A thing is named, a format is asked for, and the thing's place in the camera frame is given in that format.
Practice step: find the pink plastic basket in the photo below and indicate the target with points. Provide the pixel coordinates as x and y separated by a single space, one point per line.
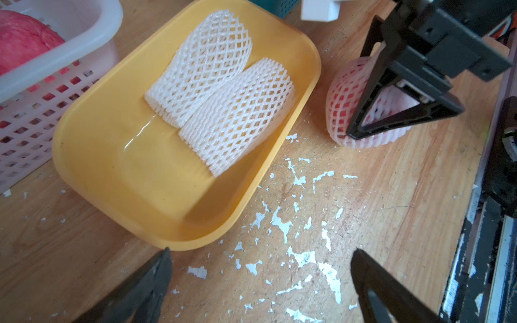
35 96

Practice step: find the white foam net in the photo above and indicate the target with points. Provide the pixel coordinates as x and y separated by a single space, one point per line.
240 116

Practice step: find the yellow plastic tray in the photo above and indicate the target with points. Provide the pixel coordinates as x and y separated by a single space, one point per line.
127 162

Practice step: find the teal plastic basket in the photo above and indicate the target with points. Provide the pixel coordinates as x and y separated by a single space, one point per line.
279 8

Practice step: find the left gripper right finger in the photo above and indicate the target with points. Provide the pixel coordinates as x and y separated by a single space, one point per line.
381 297

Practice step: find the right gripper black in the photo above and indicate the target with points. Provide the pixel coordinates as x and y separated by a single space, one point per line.
449 35

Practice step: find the netted apple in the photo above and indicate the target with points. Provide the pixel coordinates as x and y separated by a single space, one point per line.
343 98
24 38

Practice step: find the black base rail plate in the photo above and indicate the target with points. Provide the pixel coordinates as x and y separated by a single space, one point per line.
482 283

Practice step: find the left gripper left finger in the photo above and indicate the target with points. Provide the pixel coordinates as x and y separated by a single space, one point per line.
137 299

